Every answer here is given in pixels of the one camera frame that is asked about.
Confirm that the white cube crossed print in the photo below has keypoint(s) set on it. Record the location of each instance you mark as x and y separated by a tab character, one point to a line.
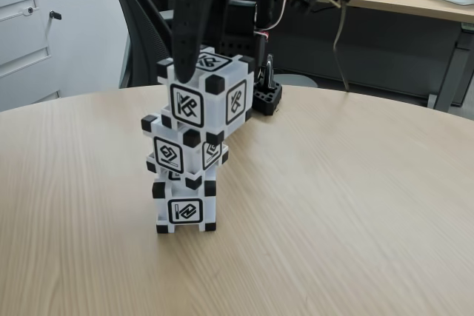
214	109

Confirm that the wooden office desk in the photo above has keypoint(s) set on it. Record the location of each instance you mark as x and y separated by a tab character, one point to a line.
389	5

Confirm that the white cube zigzag print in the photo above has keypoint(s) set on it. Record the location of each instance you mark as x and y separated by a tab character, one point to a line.
185	212

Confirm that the white cube layered print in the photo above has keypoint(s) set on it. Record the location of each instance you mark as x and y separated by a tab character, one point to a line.
194	160

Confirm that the black cabinet key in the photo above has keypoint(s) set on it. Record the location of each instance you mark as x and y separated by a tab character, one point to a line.
55	15

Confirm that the white drawer cabinet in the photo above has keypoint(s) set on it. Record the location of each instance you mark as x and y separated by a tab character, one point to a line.
74	53

